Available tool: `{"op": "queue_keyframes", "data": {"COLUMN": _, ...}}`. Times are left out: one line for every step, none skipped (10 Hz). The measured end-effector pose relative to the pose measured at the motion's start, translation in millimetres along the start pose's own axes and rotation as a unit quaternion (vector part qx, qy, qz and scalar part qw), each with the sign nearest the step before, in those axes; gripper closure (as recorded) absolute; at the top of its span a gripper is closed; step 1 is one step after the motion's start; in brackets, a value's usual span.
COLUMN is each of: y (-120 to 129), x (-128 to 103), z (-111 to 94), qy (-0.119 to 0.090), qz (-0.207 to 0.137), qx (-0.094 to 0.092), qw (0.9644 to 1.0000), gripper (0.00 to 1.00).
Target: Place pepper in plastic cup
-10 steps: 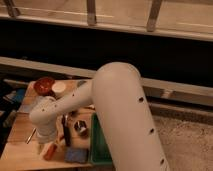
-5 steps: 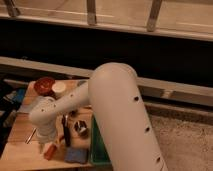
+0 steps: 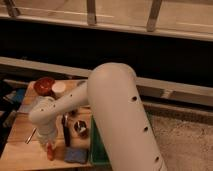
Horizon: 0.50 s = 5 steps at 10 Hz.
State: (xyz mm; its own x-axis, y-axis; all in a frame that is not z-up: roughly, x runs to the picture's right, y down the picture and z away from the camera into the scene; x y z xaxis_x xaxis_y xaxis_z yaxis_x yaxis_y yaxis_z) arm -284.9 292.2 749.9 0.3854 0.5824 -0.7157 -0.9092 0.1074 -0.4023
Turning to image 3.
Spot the orange red pepper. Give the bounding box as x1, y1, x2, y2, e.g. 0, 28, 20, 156
46, 143, 55, 161

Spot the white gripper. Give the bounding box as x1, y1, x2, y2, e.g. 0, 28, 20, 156
37, 131, 58, 148

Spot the white cup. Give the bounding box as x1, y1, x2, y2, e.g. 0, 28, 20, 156
52, 81, 66, 98

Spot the green plastic tray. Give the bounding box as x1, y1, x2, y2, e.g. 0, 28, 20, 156
90, 118, 110, 166

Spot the red bowl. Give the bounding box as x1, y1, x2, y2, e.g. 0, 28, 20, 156
33, 77, 55, 96

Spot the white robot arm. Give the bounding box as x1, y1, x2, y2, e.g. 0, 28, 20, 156
29, 63, 168, 171

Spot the small dark metal cup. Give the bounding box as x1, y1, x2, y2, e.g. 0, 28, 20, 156
74, 120, 88, 138

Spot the wooden board table top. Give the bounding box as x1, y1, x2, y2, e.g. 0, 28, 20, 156
0, 81, 92, 171

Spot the blue sponge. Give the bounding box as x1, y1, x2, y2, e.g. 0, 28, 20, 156
64, 147, 88, 164

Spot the blue object at left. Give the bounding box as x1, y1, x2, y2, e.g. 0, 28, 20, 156
3, 87, 27, 105

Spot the black handled knife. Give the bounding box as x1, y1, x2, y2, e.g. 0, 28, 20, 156
61, 115, 71, 147

